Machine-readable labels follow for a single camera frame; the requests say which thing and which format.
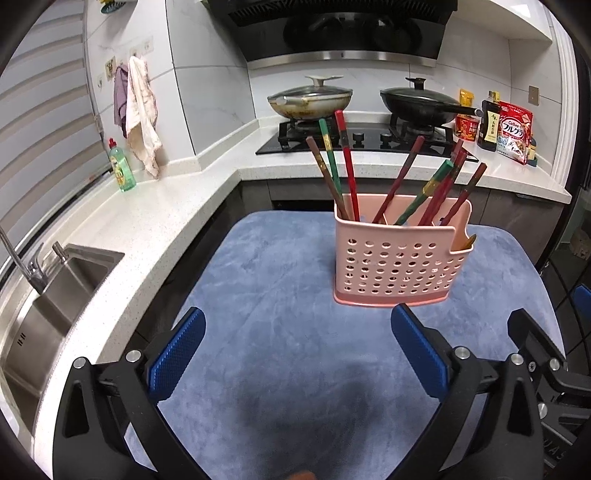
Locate red chopstick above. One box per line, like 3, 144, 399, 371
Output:
335, 109, 361, 222
418, 138, 465, 227

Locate dark soy sauce bottle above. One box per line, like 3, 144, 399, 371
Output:
476, 99, 502, 152

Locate black pan with lid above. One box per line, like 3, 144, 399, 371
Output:
379, 77, 483, 127

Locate purple hanging cloth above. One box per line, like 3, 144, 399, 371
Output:
113, 65, 131, 138

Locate black gas stove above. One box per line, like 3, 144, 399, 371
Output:
255, 117, 481, 162

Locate red instant food cup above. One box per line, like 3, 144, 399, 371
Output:
455, 114, 481, 143

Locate steel kitchen sink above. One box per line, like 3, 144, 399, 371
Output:
0, 244, 125, 444

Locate steel kitchen faucet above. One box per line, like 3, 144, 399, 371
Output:
0, 226, 47, 296

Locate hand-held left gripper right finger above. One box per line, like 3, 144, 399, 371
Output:
392, 304, 543, 480

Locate brown chopstick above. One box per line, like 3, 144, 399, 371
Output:
305, 136, 349, 222

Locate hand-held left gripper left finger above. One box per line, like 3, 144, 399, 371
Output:
51, 305, 206, 480

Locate grey window blinds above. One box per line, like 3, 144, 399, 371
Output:
0, 0, 112, 259

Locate black range hood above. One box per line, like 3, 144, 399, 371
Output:
203, 0, 458, 70

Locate pink perforated utensil holder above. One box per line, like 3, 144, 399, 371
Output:
333, 194, 477, 306

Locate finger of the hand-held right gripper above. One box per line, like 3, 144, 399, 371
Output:
573, 282, 591, 324
508, 308, 568, 384

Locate maroon chopstick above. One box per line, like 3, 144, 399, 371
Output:
438, 162, 488, 226
422, 150, 468, 227
372, 135, 426, 225
418, 157, 469, 227

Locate green dish soap bottle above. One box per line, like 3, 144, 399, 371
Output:
108, 137, 137, 193

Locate green chopstick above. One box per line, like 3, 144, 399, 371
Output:
318, 119, 347, 220
394, 159, 455, 227

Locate dark glass door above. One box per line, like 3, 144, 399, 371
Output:
540, 175, 591, 324

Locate red cereal bag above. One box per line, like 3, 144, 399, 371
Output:
496, 102, 534, 164

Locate blue plush mat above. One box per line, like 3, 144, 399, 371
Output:
124, 210, 566, 480

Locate white hanging towel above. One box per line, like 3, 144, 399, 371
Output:
124, 55, 163, 180

